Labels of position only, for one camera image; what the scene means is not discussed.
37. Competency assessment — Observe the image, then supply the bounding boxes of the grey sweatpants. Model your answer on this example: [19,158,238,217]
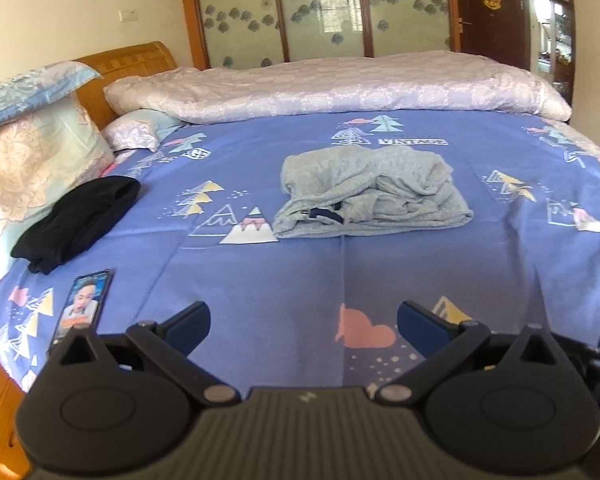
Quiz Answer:
[272,145,474,238]

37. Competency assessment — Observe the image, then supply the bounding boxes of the smartphone with lit screen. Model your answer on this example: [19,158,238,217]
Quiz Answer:
[47,269,114,354]

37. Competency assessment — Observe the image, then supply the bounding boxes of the blue patterned bed sheet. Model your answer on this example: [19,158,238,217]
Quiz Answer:
[0,110,600,390]

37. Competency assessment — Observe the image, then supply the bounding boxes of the black folded garment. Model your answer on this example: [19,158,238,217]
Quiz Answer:
[10,176,140,275]

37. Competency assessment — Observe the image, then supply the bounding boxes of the small lilac pillow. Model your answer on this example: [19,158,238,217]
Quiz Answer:
[102,110,184,152]

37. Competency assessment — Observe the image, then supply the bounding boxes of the beige floral pillow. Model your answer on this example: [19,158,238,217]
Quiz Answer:
[0,94,114,279]

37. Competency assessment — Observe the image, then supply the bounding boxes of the white lilac quilt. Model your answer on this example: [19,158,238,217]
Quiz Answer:
[104,51,571,125]

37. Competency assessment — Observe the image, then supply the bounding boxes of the wooden headboard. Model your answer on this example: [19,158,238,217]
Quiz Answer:
[76,41,178,130]

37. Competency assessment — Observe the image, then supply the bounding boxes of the light blue floral pillow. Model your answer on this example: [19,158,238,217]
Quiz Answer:
[0,61,100,127]

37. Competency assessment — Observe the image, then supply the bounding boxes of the frosted glass wardrobe doors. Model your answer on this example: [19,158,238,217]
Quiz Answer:
[194,0,451,70]

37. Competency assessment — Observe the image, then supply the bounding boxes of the dark wooden door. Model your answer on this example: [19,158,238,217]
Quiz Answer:
[457,0,530,70]

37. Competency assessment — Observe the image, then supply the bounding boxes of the white wall switch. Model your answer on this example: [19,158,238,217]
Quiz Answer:
[118,10,138,23]

